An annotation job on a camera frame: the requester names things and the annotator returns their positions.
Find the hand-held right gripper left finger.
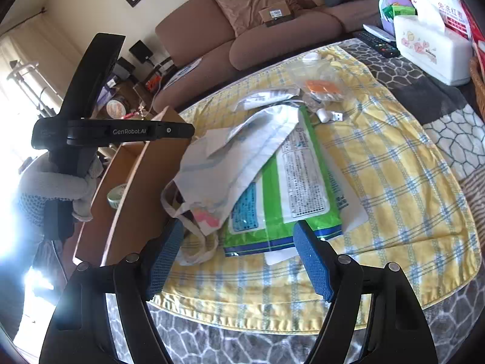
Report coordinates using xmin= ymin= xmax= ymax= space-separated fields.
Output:
xmin=40 ymin=218 xmax=186 ymax=364

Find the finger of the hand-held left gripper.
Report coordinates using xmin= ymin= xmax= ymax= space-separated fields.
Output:
xmin=151 ymin=120 xmax=196 ymax=143

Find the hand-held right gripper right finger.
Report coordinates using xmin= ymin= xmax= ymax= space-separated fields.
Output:
xmin=293 ymin=221 xmax=438 ymax=364

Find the brown cardboard box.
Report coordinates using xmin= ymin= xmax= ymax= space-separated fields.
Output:
xmin=73 ymin=106 xmax=195 ymax=268

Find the white tote bag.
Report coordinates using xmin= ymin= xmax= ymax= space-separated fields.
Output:
xmin=161 ymin=105 xmax=302 ymax=266

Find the green white plastic packet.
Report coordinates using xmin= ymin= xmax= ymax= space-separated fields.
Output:
xmin=222 ymin=106 xmax=343 ymax=258

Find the person's left hand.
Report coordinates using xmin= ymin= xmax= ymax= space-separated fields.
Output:
xmin=17 ymin=158 xmax=105 ymax=222

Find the purple box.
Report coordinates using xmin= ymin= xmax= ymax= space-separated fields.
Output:
xmin=96 ymin=85 xmax=114 ymax=107

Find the round tin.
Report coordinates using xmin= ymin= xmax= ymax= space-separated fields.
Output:
xmin=106 ymin=99 xmax=127 ymax=119

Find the black box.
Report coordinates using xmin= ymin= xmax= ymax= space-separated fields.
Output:
xmin=114 ymin=58 xmax=136 ymax=80

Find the blue white booklet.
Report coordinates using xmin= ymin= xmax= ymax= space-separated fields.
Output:
xmin=167 ymin=59 xmax=203 ymax=86

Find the black speaker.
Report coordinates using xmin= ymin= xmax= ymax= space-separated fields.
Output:
xmin=129 ymin=40 xmax=154 ymax=65

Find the white clothes rack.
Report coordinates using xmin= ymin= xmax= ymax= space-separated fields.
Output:
xmin=5 ymin=60 xmax=50 ymax=118

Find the brown sofa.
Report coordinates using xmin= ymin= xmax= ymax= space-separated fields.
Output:
xmin=152 ymin=0 xmax=402 ymax=112

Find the yellow plaid cloth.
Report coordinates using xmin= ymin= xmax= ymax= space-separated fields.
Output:
xmin=159 ymin=43 xmax=482 ymax=336

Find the small flat cardboard box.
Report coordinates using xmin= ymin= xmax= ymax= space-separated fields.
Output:
xmin=259 ymin=0 xmax=295 ymax=28

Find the clear zip bag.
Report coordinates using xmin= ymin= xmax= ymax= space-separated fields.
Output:
xmin=286 ymin=59 xmax=366 ymax=105

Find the grey patterned blanket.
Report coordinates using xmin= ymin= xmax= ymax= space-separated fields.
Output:
xmin=102 ymin=38 xmax=485 ymax=364

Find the black remote control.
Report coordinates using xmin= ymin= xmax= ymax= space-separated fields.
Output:
xmin=354 ymin=30 xmax=401 ymax=59

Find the white remote control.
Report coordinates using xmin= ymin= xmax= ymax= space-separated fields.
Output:
xmin=363 ymin=24 xmax=396 ymax=42

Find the purple container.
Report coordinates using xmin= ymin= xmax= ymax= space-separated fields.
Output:
xmin=378 ymin=0 xmax=417 ymax=33

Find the white tissue box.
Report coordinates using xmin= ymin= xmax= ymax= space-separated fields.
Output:
xmin=393 ymin=4 xmax=474 ymax=87

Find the wicker basket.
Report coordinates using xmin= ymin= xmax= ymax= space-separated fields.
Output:
xmin=469 ymin=55 xmax=485 ymax=122

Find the green snack packet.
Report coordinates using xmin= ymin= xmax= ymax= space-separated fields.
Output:
xmin=383 ymin=2 xmax=415 ymax=19

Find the red printed packet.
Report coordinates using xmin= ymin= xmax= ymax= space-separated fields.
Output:
xmin=394 ymin=0 xmax=478 ymax=46

